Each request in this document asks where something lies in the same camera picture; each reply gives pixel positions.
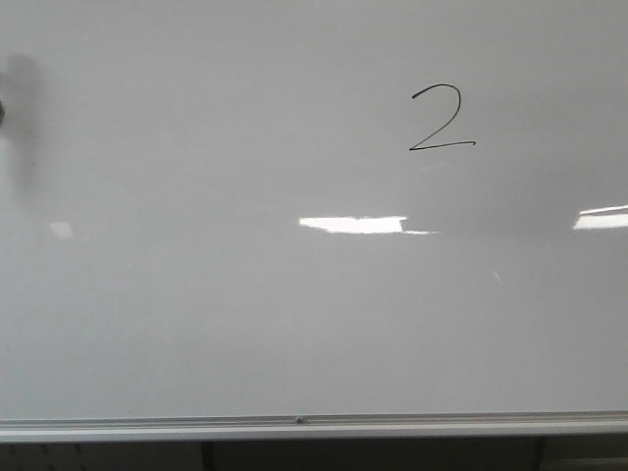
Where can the white whiteboard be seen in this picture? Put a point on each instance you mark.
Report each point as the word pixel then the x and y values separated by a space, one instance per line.
pixel 229 220

